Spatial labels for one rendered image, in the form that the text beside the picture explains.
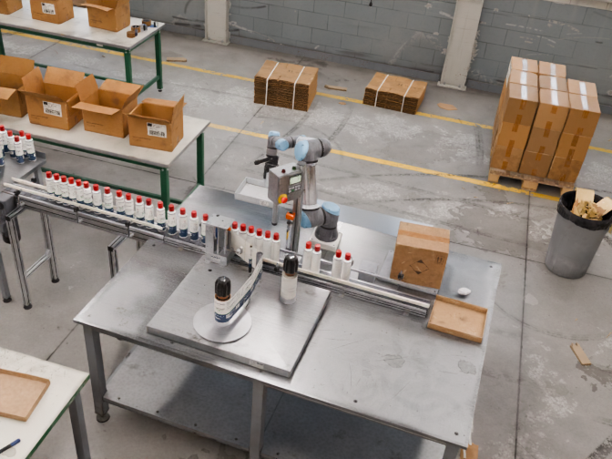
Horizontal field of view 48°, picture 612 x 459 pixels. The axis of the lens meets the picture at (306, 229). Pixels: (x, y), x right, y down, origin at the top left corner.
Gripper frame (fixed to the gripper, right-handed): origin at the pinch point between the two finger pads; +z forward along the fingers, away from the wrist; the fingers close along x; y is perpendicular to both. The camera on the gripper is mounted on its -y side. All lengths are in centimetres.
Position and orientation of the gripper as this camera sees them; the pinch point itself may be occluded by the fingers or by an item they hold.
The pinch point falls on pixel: (264, 183)
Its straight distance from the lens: 464.3
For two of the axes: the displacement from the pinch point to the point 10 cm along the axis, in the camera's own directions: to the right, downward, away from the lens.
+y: 9.7, 1.9, -1.5
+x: 2.0, -2.7, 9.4
